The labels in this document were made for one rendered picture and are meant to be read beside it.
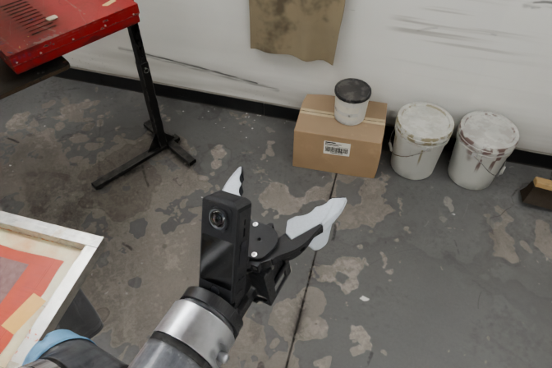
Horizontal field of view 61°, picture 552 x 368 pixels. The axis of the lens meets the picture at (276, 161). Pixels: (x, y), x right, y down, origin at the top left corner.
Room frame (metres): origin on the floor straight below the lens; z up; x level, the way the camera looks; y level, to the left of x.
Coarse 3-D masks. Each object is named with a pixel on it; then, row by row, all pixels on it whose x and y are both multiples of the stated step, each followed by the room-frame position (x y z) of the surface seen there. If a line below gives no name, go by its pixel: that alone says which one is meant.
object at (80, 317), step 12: (72, 300) 0.68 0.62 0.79; (84, 300) 0.71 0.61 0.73; (72, 312) 0.66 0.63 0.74; (84, 312) 0.69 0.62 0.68; (96, 312) 0.72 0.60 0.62; (60, 324) 0.61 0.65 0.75; (72, 324) 0.64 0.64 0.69; (84, 324) 0.67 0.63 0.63; (96, 324) 0.69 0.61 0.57; (84, 336) 0.66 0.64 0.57
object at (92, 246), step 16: (0, 224) 0.82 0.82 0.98; (16, 224) 0.81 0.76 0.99; (32, 224) 0.81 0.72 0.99; (48, 224) 0.81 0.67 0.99; (48, 240) 0.78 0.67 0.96; (64, 240) 0.76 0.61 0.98; (80, 240) 0.76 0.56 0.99; (96, 240) 0.76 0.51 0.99; (80, 256) 0.71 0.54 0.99; (96, 256) 0.72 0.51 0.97; (80, 272) 0.66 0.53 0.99; (64, 288) 0.61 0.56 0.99; (48, 304) 0.56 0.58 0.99; (64, 304) 0.57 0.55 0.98; (48, 320) 0.52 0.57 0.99; (32, 336) 0.48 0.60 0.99; (16, 352) 0.44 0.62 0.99
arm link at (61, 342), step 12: (48, 336) 0.23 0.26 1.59; (60, 336) 0.23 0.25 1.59; (72, 336) 0.23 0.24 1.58; (36, 348) 0.21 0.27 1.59; (48, 348) 0.21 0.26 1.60; (60, 348) 0.21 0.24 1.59; (72, 348) 0.21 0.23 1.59; (84, 348) 0.21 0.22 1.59; (96, 348) 0.22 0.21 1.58; (24, 360) 0.20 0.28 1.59; (36, 360) 0.19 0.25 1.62; (48, 360) 0.19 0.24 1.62; (60, 360) 0.19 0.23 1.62; (72, 360) 0.19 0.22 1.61; (84, 360) 0.20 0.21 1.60; (96, 360) 0.20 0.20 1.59; (108, 360) 0.20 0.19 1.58
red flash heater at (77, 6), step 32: (0, 0) 1.92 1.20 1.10; (32, 0) 1.92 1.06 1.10; (64, 0) 1.92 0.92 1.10; (96, 0) 1.92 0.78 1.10; (128, 0) 1.92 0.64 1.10; (0, 32) 1.67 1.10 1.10; (32, 32) 1.67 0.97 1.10; (64, 32) 1.67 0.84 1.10; (96, 32) 1.75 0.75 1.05; (32, 64) 1.55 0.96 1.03
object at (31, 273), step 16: (0, 256) 0.73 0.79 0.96; (16, 256) 0.73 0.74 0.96; (32, 256) 0.73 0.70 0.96; (0, 272) 0.68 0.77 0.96; (16, 272) 0.68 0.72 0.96; (32, 272) 0.68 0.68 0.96; (48, 272) 0.68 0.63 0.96; (0, 288) 0.63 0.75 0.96; (16, 288) 0.63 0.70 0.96; (32, 288) 0.63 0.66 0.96; (0, 304) 0.58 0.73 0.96; (16, 304) 0.58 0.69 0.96; (0, 320) 0.54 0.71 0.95
